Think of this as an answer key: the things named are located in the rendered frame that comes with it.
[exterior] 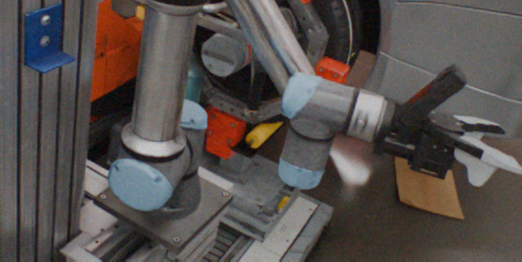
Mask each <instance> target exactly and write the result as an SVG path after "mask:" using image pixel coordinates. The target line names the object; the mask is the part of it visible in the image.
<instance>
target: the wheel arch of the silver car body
mask: <svg viewBox="0 0 522 262"><path fill-rule="evenodd" d="M360 2H361V3H362V7H361V8H362V9H363V14H362V15H364V22H363V24H364V28H363V30H364V35H363V43H362V46H361V50H364V51H366V52H369V53H372V54H375V55H376V58H375V61H374V64H373V67H372V70H371V72H370V75H369V77H368V78H367V80H366V81H365V83H364V85H363V87H362V90H365V88H366V87H367V85H368V83H369V81H370V80H371V77H372V75H373V74H374V72H375V69H376V66H377V63H378V57H379V53H380V49H381V43H382V36H383V6H382V0H360Z"/></svg>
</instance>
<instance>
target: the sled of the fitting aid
mask: <svg viewBox="0 0 522 262"><path fill-rule="evenodd" d="M300 190H301V189H298V188H296V187H292V186H288V185H287V184H285V185H284V186H283V188H282V189H281V190H280V191H279V193H278V194H277V195H276V196H275V197H274V199H273V200H272V201H271V202H270V203H269V205H268V206H267V207H266V208H265V210H264V211H263V212H262V213H261V214H260V215H258V214H255V213H253V212H251V211H249V210H247V209H245V208H243V207H241V206H239V205H238V204H236V203H234V202H232V201H231V202H230V203H229V204H228V207H227V212H226V213H225V214H224V215H223V216H222V217H221V218H220V221H221V222H222V223H224V224H226V225H228V226H230V227H232V228H235V229H236V230H238V231H240V232H242V233H244V234H246V235H248V236H249V237H251V238H253V239H255V240H257V241H260V242H262V243H263V242H264V241H265V239H266V238H267V237H268V235H269V234H270V233H271V231H272V230H273V229H274V228H275V227H276V226H277V225H278V223H279V222H280V221H281V219H282V218H283V217H284V215H285V214H286V213H287V211H288V210H289V209H290V207H291V206H292V205H293V204H294V202H295V201H296V199H297V198H298V197H299V193H300Z"/></svg>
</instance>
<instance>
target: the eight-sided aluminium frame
mask: <svg viewBox="0 0 522 262"><path fill-rule="evenodd" d="M287 1H288V2H289V4H290V6H291V8H292V10H293V11H294V13H295V15H296V17H297V19H298V21H299V23H300V24H301V26H302V28H303V30H304V32H305V34H306V35H307V37H308V39H309V47H308V51H307V55H306V57H307V59H308V61H309V63H310V65H311V67H312V68H313V70H314V72H315V68H316V65H317V63H318V62H319V61H320V60H321V59H322V58H323V54H324V52H325V48H326V45H327V44H328V42H327V41H328V38H329V34H328V33H327V31H326V27H324V26H323V23H322V21H321V19H320V17H319V16H318V14H317V12H316V10H315V8H314V6H313V4H312V3H311V2H310V1H309V2H307V3H306V4H303V2H302V1H301V0H287ZM190 63H193V64H196V65H198V66H199V67H200V68H201V66H200V64H199V61H198V60H197V58H196V56H195V54H194V53H193V51H192V53H191V59H190ZM201 69H202V68H201ZM202 70H203V69H202ZM199 101H201V102H203V103H205V104H206V103H208V104H210V105H212V106H213V107H215V108H217V109H219V110H222V111H224V112H226V113H229V114H230V115H232V116H234V117H238V118H240V119H242V120H245V122H249V123H251V124H256V123H260V122H261V121H263V120H265V119H268V118H270V117H274V116H276V115H278V114H280V113H281V106H282V97H281V98H278V99H276V100H274V101H272V102H269V103H266V104H263V105H261V106H258V108H259V112H258V116H256V117H250V116H247V115H246V114H245V113H244V108H245V105H247V102H246V101H244V100H242V99H240V98H237V97H235V96H233V95H230V94H228V93H226V92H223V91H221V90H218V89H216V88H214V87H213V86H212V84H211V82H210V81H209V79H208V77H207V76H206V75H205V73H203V76H202V81H201V89H200V95H199Z"/></svg>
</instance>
